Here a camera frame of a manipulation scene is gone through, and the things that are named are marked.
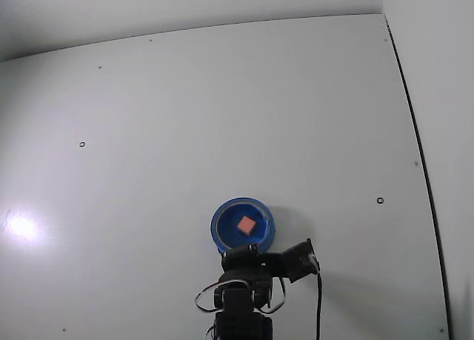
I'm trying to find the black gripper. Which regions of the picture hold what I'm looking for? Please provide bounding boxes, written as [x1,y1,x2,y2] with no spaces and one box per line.
[221,244,287,282]

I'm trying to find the orange cube block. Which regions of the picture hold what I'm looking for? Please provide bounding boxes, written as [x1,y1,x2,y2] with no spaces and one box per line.
[237,216,257,235]

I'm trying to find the blue tape roll bin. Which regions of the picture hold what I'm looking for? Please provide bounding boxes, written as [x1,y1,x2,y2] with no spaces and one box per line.
[210,197,277,255]

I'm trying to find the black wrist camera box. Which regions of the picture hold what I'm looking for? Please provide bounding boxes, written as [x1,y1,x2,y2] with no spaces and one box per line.
[283,238,320,284]

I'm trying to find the white and black wire loop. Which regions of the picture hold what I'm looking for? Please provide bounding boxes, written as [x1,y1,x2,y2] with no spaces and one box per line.
[194,276,288,316]

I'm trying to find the black camera cable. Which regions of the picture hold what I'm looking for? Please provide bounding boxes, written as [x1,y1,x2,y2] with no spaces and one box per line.
[314,271,324,340]

